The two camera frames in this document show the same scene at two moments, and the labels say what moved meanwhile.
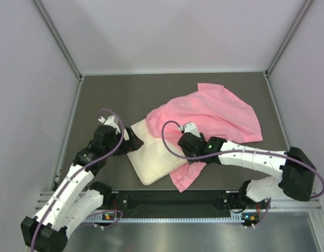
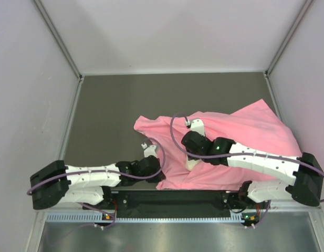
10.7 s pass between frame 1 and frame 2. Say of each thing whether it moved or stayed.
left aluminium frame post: stayed
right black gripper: stayed
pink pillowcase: moved
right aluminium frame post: stayed
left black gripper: moved
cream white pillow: moved
